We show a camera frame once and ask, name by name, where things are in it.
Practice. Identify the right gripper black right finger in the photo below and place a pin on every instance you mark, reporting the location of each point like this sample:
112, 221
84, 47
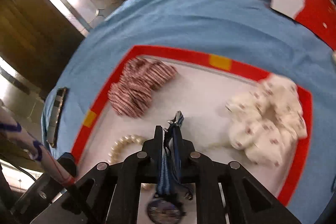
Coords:
219, 188

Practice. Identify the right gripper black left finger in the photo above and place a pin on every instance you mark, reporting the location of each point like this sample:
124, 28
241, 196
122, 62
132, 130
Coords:
140, 167

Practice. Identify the white patterned scrunchie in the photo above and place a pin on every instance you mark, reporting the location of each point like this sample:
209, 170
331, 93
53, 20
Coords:
267, 120

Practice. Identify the red tray box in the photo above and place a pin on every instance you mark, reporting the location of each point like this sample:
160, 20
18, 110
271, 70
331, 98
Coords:
217, 63

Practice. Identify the blue bed blanket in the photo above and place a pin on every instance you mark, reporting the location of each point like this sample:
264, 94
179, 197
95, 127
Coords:
243, 30

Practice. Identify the wooden door frame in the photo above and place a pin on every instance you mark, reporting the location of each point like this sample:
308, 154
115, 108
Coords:
37, 40

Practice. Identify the red white striped scrunchie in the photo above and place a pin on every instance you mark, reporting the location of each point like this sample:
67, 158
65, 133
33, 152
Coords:
131, 96

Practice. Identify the black smartphone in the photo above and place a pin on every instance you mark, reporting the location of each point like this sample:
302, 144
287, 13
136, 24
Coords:
57, 108

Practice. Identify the blue striped strap wristwatch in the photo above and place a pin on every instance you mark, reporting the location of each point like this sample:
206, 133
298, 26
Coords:
165, 206

